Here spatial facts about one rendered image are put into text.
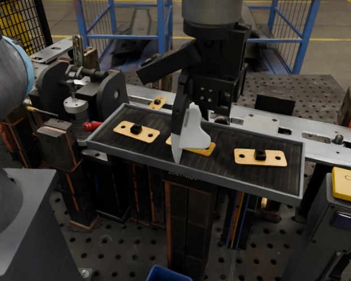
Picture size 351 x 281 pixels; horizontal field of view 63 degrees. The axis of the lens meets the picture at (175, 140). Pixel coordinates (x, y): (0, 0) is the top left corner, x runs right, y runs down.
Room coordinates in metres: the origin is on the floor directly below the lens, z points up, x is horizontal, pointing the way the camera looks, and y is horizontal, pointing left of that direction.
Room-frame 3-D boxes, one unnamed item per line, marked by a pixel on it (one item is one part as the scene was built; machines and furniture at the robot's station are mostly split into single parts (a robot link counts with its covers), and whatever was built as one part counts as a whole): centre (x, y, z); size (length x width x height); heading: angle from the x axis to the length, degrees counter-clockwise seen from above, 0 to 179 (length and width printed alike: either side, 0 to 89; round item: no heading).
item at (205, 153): (0.40, -0.03, 1.17); 0.08 x 0.04 x 0.01; 64
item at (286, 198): (0.40, -0.03, 1.16); 0.37 x 0.14 x 0.02; 69
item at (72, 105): (0.64, 0.23, 0.94); 0.18 x 0.13 x 0.49; 69
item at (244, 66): (0.38, -0.05, 1.32); 0.09 x 0.08 x 0.12; 64
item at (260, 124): (0.52, -0.19, 0.90); 0.13 x 0.10 x 0.41; 159
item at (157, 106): (0.79, 0.06, 1.01); 0.08 x 0.04 x 0.01; 158
